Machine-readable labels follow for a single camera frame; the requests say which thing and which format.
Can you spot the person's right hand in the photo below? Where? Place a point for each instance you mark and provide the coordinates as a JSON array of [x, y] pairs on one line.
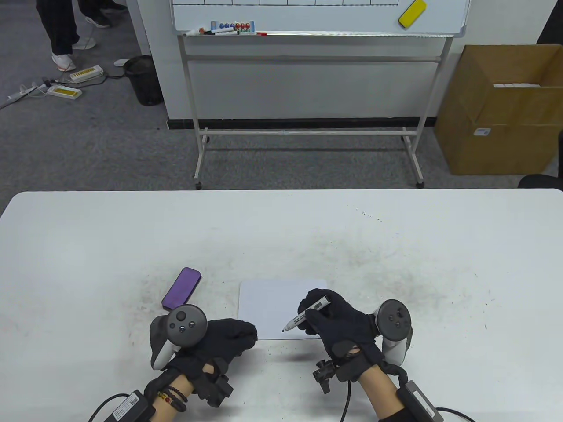
[[347, 334]]

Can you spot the person's left hand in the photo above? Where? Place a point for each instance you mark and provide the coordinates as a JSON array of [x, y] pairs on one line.
[[224, 338]]

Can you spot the black white labelled marker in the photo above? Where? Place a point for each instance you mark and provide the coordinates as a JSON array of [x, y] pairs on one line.
[[319, 304]]

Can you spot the small white whiteboard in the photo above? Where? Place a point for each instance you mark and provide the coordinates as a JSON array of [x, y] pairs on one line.
[[268, 303]]

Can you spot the purple black eraser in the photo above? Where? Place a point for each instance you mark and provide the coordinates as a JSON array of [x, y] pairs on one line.
[[182, 285]]

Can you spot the person's right forearm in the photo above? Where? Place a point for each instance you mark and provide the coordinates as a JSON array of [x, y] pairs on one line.
[[380, 395]]

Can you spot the person's left forearm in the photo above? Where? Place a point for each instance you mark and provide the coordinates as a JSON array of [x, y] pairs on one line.
[[176, 387]]

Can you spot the large standing whiteboard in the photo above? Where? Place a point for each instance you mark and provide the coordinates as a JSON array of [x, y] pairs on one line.
[[308, 17]]

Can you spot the black labelled wrist box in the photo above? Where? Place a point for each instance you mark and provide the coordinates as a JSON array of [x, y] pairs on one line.
[[129, 409], [424, 404]]

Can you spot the brown cardboard box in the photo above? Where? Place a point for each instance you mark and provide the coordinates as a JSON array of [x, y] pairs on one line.
[[497, 145]]

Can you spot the black mesh trash bin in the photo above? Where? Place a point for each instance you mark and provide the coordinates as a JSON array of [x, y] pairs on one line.
[[143, 81]]

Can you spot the small white adapter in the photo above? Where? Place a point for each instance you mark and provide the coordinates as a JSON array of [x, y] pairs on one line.
[[122, 62]]

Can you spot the white yellow power strip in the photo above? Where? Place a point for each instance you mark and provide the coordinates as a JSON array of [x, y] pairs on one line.
[[85, 73], [63, 91]]

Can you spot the row of small white boxes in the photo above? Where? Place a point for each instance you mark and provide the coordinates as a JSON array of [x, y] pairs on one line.
[[517, 85]]

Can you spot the pack of coloured magnets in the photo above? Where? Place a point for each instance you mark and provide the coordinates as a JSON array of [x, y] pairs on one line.
[[233, 25]]

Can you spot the yellow board eraser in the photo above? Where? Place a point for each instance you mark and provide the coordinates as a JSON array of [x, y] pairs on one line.
[[412, 14]]

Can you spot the black door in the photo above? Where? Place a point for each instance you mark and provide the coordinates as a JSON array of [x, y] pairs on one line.
[[553, 22]]

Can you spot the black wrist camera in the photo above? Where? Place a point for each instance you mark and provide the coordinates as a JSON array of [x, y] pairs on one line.
[[215, 389], [324, 373]]

